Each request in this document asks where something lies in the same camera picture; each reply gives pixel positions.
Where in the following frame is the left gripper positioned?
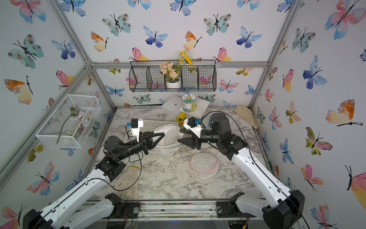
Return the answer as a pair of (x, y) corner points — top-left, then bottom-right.
(116, 132), (162, 162)

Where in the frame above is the white mesh laundry bag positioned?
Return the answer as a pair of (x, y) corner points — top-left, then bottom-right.
(190, 152), (220, 180)

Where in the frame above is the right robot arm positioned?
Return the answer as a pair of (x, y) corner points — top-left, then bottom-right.
(178, 111), (305, 229)

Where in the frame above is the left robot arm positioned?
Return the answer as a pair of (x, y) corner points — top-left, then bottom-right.
(22, 132), (165, 229)

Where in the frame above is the white plastic basket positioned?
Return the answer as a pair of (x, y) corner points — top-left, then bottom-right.
(124, 118), (185, 158)

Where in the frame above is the white tiered shelf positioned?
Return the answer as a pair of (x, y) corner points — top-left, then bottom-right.
(162, 96), (210, 118)

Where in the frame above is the green label jar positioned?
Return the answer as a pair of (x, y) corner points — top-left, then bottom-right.
(182, 93), (196, 113)

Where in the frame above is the white flower pot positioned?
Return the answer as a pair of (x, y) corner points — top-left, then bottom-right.
(166, 78), (182, 89)

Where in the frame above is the artificial flower bouquet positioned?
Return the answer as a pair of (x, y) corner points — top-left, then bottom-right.
(160, 50), (193, 82)

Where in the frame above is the pink artificial flower stem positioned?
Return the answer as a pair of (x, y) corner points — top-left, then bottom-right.
(56, 105), (79, 145)

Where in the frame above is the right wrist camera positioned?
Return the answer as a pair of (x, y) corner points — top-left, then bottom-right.
(183, 117), (203, 138)

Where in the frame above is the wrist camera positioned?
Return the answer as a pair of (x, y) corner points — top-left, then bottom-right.
(183, 117), (203, 138)
(126, 118), (144, 142)

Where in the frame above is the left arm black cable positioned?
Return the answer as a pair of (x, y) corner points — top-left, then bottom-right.
(31, 125), (143, 229)

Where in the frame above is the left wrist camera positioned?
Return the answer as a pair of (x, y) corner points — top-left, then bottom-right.
(126, 118), (144, 142)

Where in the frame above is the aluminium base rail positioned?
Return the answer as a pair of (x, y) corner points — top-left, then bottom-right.
(71, 199), (264, 222)

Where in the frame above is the black wire wall basket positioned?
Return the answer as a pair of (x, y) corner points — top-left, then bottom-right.
(126, 60), (217, 93)

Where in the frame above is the white mesh wall box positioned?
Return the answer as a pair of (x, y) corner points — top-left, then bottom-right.
(35, 94), (102, 149)

